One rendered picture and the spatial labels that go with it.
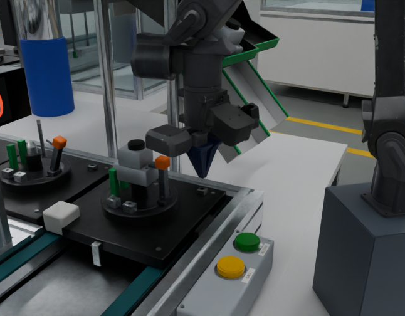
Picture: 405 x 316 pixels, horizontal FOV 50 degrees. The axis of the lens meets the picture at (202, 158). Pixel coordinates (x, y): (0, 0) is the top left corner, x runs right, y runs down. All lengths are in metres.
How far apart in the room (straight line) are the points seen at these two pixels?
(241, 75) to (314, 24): 3.56
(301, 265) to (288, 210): 0.20
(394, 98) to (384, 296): 0.27
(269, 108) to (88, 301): 0.68
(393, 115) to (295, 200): 0.51
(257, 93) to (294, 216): 0.35
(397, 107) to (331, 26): 4.06
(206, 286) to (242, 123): 0.24
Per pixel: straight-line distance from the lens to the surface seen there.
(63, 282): 0.75
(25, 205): 0.87
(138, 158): 0.74
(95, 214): 0.80
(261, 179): 1.15
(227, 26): 0.89
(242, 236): 0.72
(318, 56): 4.73
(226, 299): 0.62
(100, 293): 0.71
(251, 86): 1.17
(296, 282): 0.82
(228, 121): 0.61
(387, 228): 0.63
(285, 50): 4.85
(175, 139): 0.60
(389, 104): 0.60
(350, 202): 0.67
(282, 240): 0.92
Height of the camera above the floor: 1.38
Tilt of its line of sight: 24 degrees down
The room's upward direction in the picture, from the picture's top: straight up
